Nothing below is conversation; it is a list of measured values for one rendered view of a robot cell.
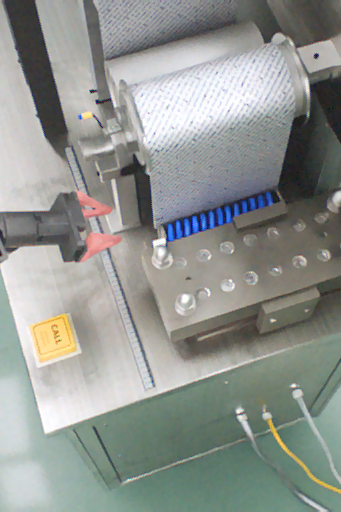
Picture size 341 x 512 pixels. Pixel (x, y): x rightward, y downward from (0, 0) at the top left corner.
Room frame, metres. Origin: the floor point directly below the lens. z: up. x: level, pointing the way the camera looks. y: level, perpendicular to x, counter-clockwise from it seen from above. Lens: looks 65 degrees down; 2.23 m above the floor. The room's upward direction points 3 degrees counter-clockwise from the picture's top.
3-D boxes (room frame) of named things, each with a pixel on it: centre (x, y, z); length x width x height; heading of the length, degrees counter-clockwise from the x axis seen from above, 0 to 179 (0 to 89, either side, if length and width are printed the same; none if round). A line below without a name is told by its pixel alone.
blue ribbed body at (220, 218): (0.63, -0.10, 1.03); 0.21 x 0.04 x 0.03; 106
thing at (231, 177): (0.65, -0.09, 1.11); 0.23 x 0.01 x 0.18; 106
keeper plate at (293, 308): (0.46, -0.21, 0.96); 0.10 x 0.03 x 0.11; 106
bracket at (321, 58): (0.76, -0.25, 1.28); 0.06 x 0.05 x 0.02; 106
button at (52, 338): (0.46, 0.22, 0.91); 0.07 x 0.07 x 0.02; 16
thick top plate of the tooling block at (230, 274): (0.55, -0.17, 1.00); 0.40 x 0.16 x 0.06; 106
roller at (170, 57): (0.82, -0.04, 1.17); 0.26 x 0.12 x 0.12; 106
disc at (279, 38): (0.75, -0.20, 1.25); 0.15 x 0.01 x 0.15; 16
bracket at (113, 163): (0.70, 0.09, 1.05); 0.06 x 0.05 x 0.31; 106
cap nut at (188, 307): (0.46, -0.02, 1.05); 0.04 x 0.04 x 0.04
